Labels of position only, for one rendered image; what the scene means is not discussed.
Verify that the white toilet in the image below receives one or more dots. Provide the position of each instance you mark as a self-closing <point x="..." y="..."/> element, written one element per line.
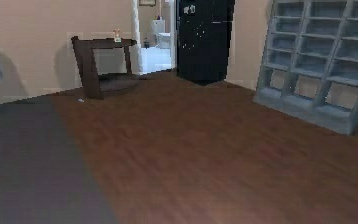
<point x="161" y="35"/>

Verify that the black fridge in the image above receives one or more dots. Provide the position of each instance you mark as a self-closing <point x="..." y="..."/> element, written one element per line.
<point x="203" y="50"/>

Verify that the small dark bin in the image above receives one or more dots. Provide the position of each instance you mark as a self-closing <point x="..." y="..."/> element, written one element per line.
<point x="146" y="43"/>

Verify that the small grey floor object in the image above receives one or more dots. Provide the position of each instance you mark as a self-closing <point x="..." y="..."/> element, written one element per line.
<point x="81" y="100"/>

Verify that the small orange white bottle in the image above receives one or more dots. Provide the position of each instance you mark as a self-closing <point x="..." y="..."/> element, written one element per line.
<point x="117" y="35"/>

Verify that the dark brown side table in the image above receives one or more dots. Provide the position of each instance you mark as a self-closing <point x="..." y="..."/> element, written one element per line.
<point x="88" y="70"/>

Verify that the white fridge magnet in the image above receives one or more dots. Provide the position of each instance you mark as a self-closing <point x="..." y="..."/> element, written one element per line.
<point x="189" y="9"/>

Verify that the grey blue shelf unit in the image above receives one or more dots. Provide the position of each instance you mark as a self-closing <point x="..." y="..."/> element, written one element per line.
<point x="315" y="63"/>

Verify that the framed wall picture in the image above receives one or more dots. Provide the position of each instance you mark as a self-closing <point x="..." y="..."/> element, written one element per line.
<point x="147" y="2"/>

